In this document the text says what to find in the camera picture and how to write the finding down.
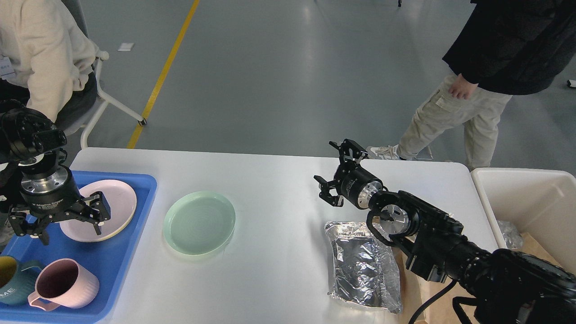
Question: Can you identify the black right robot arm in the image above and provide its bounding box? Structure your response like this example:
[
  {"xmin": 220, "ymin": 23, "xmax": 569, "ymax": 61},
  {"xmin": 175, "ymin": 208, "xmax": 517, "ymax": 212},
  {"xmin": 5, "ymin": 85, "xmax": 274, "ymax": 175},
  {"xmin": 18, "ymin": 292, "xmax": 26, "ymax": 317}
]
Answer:
[{"xmin": 314, "ymin": 139, "xmax": 575, "ymax": 324}]

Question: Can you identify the pink ceramic mug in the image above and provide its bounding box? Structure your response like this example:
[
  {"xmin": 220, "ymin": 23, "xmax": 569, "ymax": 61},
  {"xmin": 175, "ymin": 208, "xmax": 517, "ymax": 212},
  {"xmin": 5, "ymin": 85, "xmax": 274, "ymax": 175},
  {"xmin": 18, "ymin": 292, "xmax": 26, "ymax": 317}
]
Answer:
[{"xmin": 27, "ymin": 258, "xmax": 99, "ymax": 311}]

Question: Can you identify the silver foil bag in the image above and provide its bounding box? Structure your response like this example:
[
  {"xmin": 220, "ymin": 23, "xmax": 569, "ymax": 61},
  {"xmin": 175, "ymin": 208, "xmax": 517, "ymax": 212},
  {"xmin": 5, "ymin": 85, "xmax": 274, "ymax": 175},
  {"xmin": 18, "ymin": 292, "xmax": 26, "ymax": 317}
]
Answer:
[{"xmin": 324, "ymin": 221, "xmax": 404, "ymax": 314}]

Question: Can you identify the white plastic bin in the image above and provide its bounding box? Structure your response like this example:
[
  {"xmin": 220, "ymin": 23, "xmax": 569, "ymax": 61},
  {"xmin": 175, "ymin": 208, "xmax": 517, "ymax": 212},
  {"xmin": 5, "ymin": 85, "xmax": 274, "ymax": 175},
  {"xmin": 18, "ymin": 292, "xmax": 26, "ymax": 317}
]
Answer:
[{"xmin": 471, "ymin": 168, "xmax": 576, "ymax": 273}]

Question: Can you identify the person in beige trousers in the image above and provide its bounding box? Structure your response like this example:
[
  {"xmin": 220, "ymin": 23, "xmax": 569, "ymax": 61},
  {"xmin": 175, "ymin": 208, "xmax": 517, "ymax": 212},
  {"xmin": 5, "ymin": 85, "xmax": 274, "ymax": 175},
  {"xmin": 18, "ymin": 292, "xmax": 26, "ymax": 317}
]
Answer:
[{"xmin": 367, "ymin": 0, "xmax": 576, "ymax": 170}]

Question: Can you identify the dark green ceramic mug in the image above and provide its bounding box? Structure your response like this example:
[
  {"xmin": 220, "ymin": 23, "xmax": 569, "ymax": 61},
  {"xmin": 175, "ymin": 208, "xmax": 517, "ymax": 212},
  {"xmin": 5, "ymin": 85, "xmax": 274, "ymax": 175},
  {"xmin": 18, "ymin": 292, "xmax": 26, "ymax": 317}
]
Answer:
[{"xmin": 0, "ymin": 256, "xmax": 45, "ymax": 306}]

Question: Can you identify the blue plastic tray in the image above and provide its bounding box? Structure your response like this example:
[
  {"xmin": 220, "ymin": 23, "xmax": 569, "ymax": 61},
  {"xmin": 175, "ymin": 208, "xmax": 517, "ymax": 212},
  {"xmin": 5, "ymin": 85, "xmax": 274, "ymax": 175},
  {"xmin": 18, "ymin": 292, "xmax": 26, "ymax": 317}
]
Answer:
[{"xmin": 0, "ymin": 171, "xmax": 157, "ymax": 324}]

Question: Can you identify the brown paper bag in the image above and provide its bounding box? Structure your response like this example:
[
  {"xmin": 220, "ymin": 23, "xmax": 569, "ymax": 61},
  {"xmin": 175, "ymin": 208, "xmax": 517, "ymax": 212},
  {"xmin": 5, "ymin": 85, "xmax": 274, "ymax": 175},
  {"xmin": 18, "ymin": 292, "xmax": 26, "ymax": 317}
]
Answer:
[{"xmin": 393, "ymin": 232, "xmax": 564, "ymax": 324}]

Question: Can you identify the right floor socket plate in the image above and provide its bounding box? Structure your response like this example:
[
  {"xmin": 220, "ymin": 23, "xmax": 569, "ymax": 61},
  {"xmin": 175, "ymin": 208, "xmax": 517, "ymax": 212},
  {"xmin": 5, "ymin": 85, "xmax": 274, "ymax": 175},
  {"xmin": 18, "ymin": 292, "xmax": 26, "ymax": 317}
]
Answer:
[{"xmin": 414, "ymin": 146, "xmax": 434, "ymax": 161}]

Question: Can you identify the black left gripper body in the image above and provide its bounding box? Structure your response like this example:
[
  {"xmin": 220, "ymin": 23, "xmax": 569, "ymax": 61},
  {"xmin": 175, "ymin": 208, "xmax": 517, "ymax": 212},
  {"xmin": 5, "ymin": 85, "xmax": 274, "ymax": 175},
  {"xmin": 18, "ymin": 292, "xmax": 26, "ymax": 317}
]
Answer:
[{"xmin": 19, "ymin": 166, "xmax": 81, "ymax": 222}]

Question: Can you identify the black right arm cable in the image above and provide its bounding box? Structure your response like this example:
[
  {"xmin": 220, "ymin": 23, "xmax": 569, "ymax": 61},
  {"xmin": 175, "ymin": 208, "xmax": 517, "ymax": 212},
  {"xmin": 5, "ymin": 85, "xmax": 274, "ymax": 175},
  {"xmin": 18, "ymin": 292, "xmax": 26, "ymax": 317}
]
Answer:
[{"xmin": 407, "ymin": 279, "xmax": 457, "ymax": 324}]

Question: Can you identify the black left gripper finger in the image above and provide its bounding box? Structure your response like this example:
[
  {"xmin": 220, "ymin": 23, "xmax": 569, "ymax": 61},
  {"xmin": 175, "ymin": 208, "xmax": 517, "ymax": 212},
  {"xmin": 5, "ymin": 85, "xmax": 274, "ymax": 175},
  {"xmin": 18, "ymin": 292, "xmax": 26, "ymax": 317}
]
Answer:
[
  {"xmin": 8, "ymin": 209, "xmax": 52, "ymax": 246},
  {"xmin": 55, "ymin": 191, "xmax": 111, "ymax": 235}
]

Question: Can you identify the person in cream sweater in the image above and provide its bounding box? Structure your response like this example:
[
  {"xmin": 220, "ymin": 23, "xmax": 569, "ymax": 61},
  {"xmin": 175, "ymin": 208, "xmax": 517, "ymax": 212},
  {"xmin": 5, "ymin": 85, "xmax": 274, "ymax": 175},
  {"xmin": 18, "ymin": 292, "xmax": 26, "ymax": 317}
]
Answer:
[{"xmin": 0, "ymin": 0, "xmax": 99, "ymax": 130}]

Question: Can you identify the white chair near person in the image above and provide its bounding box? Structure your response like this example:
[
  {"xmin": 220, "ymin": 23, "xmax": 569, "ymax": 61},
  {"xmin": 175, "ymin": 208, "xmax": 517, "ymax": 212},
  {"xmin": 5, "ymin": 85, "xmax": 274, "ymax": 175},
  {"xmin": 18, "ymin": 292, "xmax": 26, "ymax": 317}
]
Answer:
[{"xmin": 62, "ymin": 0, "xmax": 147, "ymax": 149}]

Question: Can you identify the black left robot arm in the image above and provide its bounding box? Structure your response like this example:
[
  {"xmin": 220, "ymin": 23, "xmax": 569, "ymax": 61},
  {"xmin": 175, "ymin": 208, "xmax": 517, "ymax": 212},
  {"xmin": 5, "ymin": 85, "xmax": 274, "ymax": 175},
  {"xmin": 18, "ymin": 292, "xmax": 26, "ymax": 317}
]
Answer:
[{"xmin": 0, "ymin": 100, "xmax": 111, "ymax": 245}]

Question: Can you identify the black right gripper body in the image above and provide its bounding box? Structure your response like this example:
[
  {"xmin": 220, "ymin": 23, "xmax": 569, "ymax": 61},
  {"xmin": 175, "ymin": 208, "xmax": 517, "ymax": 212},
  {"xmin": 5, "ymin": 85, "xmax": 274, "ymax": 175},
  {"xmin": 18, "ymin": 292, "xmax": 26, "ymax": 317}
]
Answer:
[{"xmin": 338, "ymin": 166, "xmax": 383, "ymax": 210}]

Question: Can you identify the pink ceramic plate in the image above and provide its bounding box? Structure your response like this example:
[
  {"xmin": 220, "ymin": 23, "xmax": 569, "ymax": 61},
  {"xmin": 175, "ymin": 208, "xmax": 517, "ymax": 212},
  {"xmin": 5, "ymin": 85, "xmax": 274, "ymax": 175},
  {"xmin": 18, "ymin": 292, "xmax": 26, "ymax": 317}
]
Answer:
[{"xmin": 60, "ymin": 179, "xmax": 137, "ymax": 243}]

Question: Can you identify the green ceramic plate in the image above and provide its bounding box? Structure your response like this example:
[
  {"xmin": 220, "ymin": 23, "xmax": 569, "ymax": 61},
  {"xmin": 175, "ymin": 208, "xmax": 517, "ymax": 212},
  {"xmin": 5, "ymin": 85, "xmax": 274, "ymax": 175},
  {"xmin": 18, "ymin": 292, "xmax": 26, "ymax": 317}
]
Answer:
[{"xmin": 162, "ymin": 191, "xmax": 236, "ymax": 257}]

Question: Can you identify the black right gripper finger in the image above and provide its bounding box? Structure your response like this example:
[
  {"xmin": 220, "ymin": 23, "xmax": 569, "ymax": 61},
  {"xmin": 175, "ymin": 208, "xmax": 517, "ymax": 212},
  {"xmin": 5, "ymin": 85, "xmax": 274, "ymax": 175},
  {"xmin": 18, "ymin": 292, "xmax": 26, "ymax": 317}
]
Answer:
[
  {"xmin": 329, "ymin": 138, "xmax": 369, "ymax": 170},
  {"xmin": 314, "ymin": 175, "xmax": 344, "ymax": 207}
]

